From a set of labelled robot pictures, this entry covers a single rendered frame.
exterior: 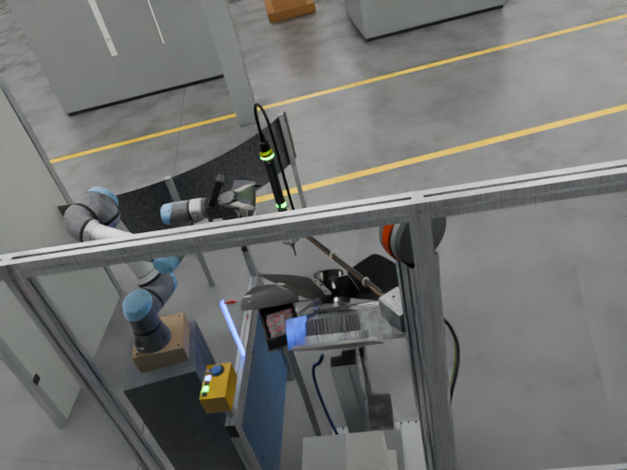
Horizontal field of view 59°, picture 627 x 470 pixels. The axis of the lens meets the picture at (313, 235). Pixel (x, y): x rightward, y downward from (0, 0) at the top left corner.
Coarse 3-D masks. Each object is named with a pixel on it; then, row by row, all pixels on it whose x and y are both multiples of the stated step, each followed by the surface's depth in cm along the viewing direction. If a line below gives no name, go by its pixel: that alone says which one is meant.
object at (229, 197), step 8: (232, 192) 193; (208, 200) 196; (224, 200) 190; (232, 200) 190; (208, 208) 193; (216, 208) 192; (224, 208) 190; (208, 216) 193; (216, 216) 194; (224, 216) 192; (232, 216) 192
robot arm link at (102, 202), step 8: (88, 192) 206; (96, 192) 206; (104, 192) 208; (80, 200) 202; (88, 200) 202; (96, 200) 204; (104, 200) 206; (112, 200) 209; (88, 208) 200; (96, 208) 203; (104, 208) 206; (112, 208) 209; (96, 216) 202; (104, 216) 206; (112, 216) 208; (104, 224) 207; (112, 224) 209; (120, 224) 213
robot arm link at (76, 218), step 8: (72, 208) 199; (80, 208) 199; (64, 216) 198; (72, 216) 196; (80, 216) 196; (88, 216) 198; (64, 224) 198; (72, 224) 195; (80, 224) 194; (88, 224) 194; (96, 224) 196; (72, 232) 195; (80, 232) 194; (88, 232) 194; (96, 232) 194; (104, 232) 194; (112, 232) 194; (120, 232) 194; (128, 232) 195; (80, 240) 195; (88, 240) 195
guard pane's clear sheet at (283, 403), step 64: (192, 256) 114; (256, 256) 113; (320, 256) 113; (384, 256) 112; (448, 256) 112; (512, 256) 111; (576, 256) 111; (0, 320) 127; (64, 320) 126; (128, 320) 126; (192, 320) 125; (256, 320) 125; (320, 320) 124; (384, 320) 124; (448, 320) 123; (512, 320) 123; (576, 320) 122; (0, 384) 141; (64, 384) 141; (128, 384) 140; (192, 384) 140; (256, 384) 139; (320, 384) 138; (384, 384) 138; (448, 384) 137; (512, 384) 136; (576, 384) 136; (0, 448) 160; (64, 448) 159; (192, 448) 157; (256, 448) 157; (320, 448) 156; (384, 448) 155; (512, 448) 153; (576, 448) 153
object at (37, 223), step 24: (0, 96) 327; (0, 120) 324; (24, 120) 345; (0, 144) 321; (24, 144) 343; (0, 168) 318; (24, 168) 339; (48, 168) 363; (0, 192) 315; (24, 192) 336; (48, 192) 359; (0, 216) 312; (24, 216) 333; (48, 216) 356; (0, 240) 309; (24, 240) 330; (48, 240) 352; (72, 240) 379
